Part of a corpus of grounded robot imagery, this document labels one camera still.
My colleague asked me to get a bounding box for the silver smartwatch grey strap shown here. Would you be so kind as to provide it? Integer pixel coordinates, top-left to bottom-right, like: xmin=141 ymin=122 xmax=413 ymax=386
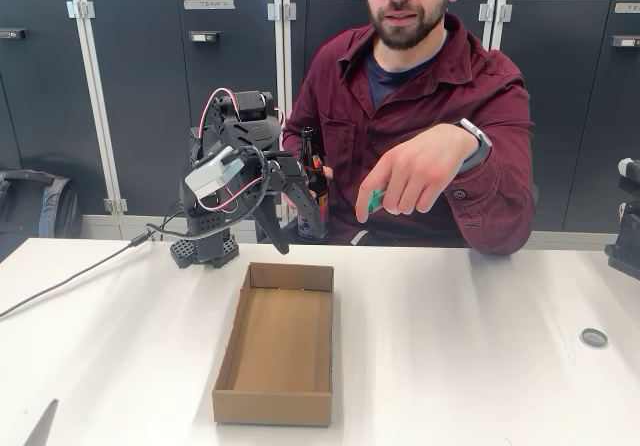
xmin=452 ymin=118 xmax=493 ymax=175

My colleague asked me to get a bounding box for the grey team label plate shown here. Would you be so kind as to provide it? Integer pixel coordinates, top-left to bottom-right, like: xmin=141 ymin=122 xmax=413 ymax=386
xmin=183 ymin=0 xmax=236 ymax=11

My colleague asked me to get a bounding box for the person's right hand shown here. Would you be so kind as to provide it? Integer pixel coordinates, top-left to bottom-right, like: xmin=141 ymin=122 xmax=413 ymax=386
xmin=282 ymin=165 xmax=336 ymax=217

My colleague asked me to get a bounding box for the blue black office chair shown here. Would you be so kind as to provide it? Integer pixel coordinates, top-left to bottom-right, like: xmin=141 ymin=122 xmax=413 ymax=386
xmin=255 ymin=180 xmax=540 ymax=245

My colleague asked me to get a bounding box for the black camera cable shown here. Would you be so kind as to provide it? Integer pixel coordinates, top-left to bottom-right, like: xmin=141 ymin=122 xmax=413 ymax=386
xmin=0 ymin=144 xmax=266 ymax=320

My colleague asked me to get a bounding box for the silver bottle cap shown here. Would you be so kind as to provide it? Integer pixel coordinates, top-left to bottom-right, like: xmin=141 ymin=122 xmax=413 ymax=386
xmin=579 ymin=327 xmax=609 ymax=349

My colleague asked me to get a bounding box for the man in maroon shirt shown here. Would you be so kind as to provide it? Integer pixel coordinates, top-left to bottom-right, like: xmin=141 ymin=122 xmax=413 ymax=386
xmin=280 ymin=0 xmax=536 ymax=257

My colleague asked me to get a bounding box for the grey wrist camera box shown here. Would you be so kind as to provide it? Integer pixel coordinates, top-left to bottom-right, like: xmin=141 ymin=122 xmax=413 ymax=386
xmin=184 ymin=146 xmax=247 ymax=200

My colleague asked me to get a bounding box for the grey black backpack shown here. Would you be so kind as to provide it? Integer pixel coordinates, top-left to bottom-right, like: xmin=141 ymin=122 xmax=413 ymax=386
xmin=0 ymin=168 xmax=84 ymax=262

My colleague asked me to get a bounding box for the person's left hand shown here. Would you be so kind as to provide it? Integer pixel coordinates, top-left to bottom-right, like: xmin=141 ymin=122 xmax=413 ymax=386
xmin=354 ymin=124 xmax=479 ymax=224

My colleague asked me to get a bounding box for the open brown cardboard box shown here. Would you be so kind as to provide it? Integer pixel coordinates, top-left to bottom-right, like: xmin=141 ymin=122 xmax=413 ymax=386
xmin=211 ymin=261 xmax=335 ymax=427

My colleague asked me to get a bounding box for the person's right forearm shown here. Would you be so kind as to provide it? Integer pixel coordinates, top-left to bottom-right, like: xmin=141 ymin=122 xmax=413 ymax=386
xmin=282 ymin=90 xmax=321 ymax=142

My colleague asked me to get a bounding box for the dark glass beer bottle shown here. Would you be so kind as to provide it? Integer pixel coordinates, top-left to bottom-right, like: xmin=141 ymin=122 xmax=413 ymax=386
xmin=298 ymin=125 xmax=332 ymax=244

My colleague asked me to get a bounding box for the green marker pen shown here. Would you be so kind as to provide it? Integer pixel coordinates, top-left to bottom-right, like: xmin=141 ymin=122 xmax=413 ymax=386
xmin=366 ymin=188 xmax=388 ymax=216

